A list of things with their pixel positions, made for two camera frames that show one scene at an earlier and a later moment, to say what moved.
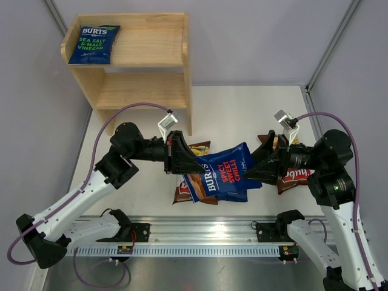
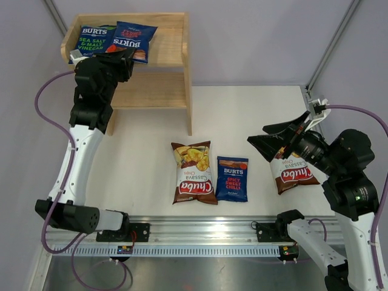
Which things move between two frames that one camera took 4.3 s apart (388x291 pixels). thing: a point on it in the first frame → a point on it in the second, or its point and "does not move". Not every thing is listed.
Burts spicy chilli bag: x=224 y=177 → x=133 y=36
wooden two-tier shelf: x=149 y=63 does not move
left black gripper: x=179 y=158 → x=122 y=60
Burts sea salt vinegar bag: x=94 y=44 does not move
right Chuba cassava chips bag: x=289 y=178 does not move
